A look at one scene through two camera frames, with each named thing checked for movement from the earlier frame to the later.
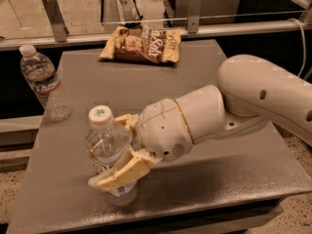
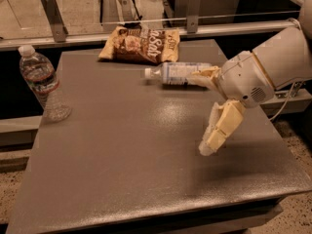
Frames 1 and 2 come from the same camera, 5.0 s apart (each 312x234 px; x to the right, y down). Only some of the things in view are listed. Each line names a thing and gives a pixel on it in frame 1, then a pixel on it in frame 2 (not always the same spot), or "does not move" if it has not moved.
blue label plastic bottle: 105,143 -> 175,73
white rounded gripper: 161,130 -> 244,78
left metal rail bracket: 55,15 does not move
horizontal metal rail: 94,38 does not move
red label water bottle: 42,76 does not move
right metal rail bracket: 195,8 does not move
